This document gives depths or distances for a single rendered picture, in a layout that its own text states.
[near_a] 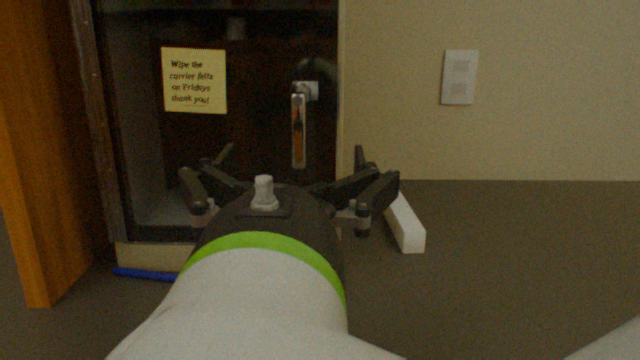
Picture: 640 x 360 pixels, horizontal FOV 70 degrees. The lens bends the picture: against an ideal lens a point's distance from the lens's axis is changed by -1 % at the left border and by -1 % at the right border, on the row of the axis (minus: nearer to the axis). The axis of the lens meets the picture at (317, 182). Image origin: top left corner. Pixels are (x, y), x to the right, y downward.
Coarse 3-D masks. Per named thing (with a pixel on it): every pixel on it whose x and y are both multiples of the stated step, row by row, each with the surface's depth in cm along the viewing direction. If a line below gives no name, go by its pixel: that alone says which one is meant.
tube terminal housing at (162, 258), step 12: (336, 228) 64; (120, 252) 66; (132, 252) 66; (144, 252) 66; (156, 252) 65; (168, 252) 65; (180, 252) 65; (120, 264) 66; (132, 264) 66; (144, 264) 66; (156, 264) 66; (168, 264) 66; (180, 264) 66
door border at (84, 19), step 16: (80, 0) 53; (80, 16) 53; (80, 32) 54; (80, 48) 54; (96, 48) 55; (80, 64) 55; (96, 64) 55; (96, 80) 56; (96, 96) 57; (96, 112) 57; (96, 128) 58; (96, 144) 59; (112, 144) 59; (112, 160) 59; (112, 176) 60; (112, 192) 61; (112, 208) 62; (112, 224) 63
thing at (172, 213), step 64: (128, 0) 53; (192, 0) 52; (256, 0) 52; (320, 0) 52; (128, 64) 55; (256, 64) 55; (320, 64) 55; (128, 128) 58; (192, 128) 58; (256, 128) 58; (320, 128) 57; (128, 192) 61
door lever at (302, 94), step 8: (296, 88) 55; (304, 88) 55; (296, 96) 51; (304, 96) 51; (296, 104) 51; (304, 104) 52; (296, 112) 52; (304, 112) 52; (296, 120) 52; (304, 120) 52; (296, 128) 52; (304, 128) 53; (296, 136) 53; (304, 136) 53; (296, 144) 53; (304, 144) 53; (296, 152) 53; (304, 152) 53; (296, 160) 54; (304, 160) 54; (296, 168) 54
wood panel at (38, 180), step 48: (0, 0) 49; (48, 0) 57; (0, 48) 49; (48, 48) 58; (0, 96) 49; (48, 96) 58; (0, 144) 51; (48, 144) 58; (0, 192) 53; (48, 192) 58; (96, 192) 70; (48, 240) 58; (96, 240) 70; (48, 288) 58
